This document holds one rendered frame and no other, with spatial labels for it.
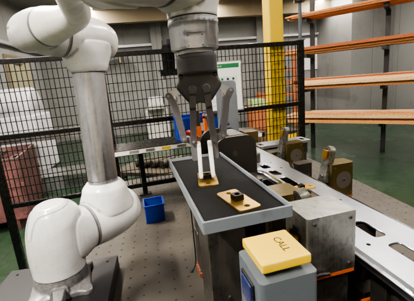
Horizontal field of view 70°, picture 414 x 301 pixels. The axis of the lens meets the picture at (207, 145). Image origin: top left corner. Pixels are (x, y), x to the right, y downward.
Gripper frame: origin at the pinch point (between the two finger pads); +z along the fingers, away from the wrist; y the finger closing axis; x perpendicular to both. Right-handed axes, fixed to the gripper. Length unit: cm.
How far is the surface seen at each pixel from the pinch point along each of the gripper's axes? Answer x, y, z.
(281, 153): 70, 37, 20
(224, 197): -10.6, 2.2, 4.0
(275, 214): -17.5, 8.8, 4.6
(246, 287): -26.8, 2.5, 8.7
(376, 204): 71, 82, 50
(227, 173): 2.8, 4.5, 4.2
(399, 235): -2.3, 39.3, 20.3
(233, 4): 761, 133, -200
